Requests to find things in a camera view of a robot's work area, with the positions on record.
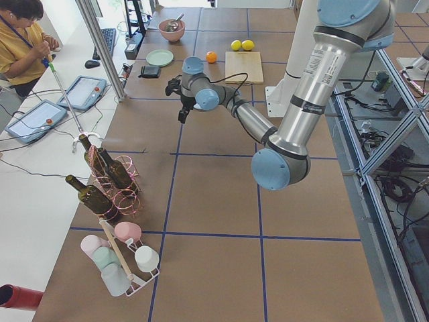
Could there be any copper wire bottle rack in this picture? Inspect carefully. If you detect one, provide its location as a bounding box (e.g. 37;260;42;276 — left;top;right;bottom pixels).
84;145;141;218

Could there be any aluminium frame rail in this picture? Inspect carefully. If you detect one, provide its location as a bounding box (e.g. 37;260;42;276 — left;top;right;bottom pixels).
326;42;428;321

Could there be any yellow lemon near board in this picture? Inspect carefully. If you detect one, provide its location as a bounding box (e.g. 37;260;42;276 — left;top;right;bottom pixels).
241;40;255;52

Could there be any green wine bottle back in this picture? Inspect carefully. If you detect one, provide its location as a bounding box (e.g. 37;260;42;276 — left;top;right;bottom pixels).
78;134;105;177

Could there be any wooden cutting board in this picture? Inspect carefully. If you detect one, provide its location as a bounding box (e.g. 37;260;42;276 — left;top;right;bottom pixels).
225;51;264;85

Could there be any reacher grabber stick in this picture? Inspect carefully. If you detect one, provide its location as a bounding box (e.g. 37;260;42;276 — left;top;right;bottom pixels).
48;61;102;153

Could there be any metal scoop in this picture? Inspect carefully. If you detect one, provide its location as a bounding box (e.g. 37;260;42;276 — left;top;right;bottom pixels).
164;13;184;32

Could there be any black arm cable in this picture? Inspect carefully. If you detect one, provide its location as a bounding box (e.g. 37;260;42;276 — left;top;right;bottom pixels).
200;50;376;118

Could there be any dark grey folded cloth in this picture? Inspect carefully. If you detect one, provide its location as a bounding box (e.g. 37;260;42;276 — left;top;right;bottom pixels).
138;65;161;78

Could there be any black keyboard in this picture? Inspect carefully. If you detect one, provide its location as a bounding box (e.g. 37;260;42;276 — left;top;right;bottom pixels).
92;28;117;61

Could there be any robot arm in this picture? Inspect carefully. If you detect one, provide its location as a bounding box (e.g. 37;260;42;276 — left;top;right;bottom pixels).
397;47;428;81
178;1;396;191

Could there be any light grey cup bottom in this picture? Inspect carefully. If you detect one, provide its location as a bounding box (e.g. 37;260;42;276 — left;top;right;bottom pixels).
101;263;131;297

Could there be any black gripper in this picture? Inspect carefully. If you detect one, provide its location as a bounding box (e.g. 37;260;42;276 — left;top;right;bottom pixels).
178;95;196;123

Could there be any aluminium frame post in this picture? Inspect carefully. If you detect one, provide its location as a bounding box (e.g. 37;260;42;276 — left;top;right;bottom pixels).
76;0;126;102

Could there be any orange fruit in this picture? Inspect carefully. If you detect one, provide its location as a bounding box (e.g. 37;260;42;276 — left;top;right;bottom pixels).
206;51;218;64

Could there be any blue teach pendant far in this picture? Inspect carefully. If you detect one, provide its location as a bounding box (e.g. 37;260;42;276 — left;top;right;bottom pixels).
66;75;107;111

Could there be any green wine bottle middle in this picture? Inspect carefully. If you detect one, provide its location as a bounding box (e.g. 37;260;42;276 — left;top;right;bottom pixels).
98;148;138;196

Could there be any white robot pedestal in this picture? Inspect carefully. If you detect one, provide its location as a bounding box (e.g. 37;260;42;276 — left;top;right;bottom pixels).
265;0;318;117

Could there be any person in yellow shirt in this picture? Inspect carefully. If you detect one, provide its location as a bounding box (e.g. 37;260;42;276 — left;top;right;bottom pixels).
1;0;60;97

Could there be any blue teach pendant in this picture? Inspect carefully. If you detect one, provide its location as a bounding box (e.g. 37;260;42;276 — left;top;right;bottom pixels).
5;100;67;144
66;75;107;111

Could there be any wooden rack handle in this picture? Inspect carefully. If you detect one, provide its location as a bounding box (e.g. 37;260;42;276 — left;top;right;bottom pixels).
99;220;134;281

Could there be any pink bowl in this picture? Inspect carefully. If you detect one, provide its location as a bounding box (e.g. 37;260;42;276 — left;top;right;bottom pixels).
158;19;185;42

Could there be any red cylinder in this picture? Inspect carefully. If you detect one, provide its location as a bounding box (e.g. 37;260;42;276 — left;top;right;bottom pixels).
1;284;44;311

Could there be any blue teach pendant near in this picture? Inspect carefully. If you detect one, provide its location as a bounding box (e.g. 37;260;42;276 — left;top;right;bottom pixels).
5;100;67;144

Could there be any white wire cup rack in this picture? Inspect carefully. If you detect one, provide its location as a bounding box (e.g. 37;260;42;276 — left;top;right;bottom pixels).
99;219;160;297

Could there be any mint green cup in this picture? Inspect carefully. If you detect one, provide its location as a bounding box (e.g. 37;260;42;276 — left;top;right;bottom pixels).
91;246;121;270

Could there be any green wine bottle front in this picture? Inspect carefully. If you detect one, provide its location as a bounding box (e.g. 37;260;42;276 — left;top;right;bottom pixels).
65;174;123;224

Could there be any pink cup top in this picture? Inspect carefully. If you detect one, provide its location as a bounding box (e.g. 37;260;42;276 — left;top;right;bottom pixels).
114;221;142;242

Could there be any light green plate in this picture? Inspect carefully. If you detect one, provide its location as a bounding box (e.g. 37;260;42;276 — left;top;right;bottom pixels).
146;50;174;67

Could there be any pale pink cup left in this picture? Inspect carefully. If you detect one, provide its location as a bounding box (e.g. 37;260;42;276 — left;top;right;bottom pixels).
80;235;111;259

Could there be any white cup right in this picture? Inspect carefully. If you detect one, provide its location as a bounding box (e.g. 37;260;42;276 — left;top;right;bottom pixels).
135;246;160;272

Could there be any green wine bottle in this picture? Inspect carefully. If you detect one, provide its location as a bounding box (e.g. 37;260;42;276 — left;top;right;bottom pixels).
98;148;138;196
65;174;123;224
78;134;105;177

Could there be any light blue plate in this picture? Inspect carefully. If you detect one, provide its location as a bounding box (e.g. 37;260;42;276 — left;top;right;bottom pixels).
193;103;203;111

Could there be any black computer mouse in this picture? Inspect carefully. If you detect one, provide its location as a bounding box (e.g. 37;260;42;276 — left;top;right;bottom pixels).
84;60;100;69

